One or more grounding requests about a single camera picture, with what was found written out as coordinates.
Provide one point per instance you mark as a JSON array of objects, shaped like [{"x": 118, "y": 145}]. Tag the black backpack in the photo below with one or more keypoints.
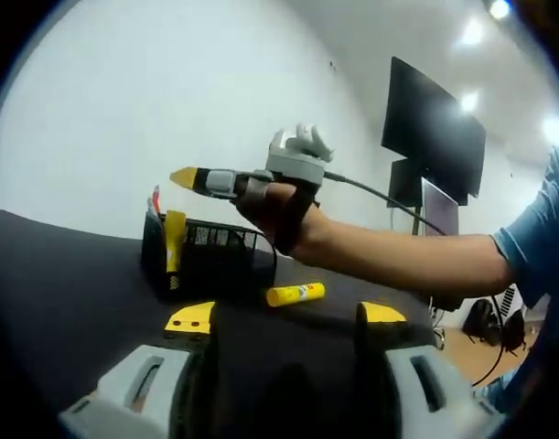
[
  {"x": 512, "y": 331},
  {"x": 480, "y": 320}
]

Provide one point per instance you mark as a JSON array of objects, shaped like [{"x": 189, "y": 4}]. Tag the monitor stand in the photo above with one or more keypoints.
[{"x": 416, "y": 221}]

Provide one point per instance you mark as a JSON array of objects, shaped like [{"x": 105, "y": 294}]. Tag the person's blue shirt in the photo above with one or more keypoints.
[{"x": 544, "y": 228}]

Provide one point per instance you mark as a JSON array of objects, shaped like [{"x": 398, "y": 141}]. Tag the small computer screen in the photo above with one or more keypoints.
[{"x": 439, "y": 210}]

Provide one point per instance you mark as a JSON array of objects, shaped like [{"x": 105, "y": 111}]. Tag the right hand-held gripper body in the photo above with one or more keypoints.
[{"x": 297, "y": 167}]

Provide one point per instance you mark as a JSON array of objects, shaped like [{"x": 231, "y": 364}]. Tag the yellow glue stick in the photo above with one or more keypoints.
[
  {"x": 293, "y": 295},
  {"x": 175, "y": 238}
]

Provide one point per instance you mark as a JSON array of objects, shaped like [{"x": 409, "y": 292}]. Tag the person's right hand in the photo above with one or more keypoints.
[{"x": 283, "y": 215}]

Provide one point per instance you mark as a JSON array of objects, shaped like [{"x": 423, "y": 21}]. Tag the white floor appliance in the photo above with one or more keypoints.
[{"x": 508, "y": 297}]

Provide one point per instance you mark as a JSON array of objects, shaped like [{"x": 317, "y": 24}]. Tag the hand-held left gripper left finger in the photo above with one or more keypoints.
[{"x": 123, "y": 393}]

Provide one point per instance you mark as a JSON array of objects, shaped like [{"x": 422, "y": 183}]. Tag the black table cloth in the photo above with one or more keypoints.
[{"x": 78, "y": 274}]

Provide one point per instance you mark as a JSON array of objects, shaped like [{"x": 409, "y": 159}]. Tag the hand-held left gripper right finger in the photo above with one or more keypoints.
[{"x": 443, "y": 393}]

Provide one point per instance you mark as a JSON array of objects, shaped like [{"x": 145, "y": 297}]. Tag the person's blue trousers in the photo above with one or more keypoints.
[{"x": 498, "y": 393}]

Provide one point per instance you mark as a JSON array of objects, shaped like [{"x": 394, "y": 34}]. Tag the ceiling light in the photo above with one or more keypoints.
[
  {"x": 555, "y": 130},
  {"x": 469, "y": 101}
]

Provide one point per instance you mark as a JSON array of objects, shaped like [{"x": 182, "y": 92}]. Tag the large black monitor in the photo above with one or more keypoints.
[{"x": 425, "y": 119}]

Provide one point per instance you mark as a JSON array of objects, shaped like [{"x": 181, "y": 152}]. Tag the black mesh holder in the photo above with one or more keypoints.
[{"x": 224, "y": 265}]

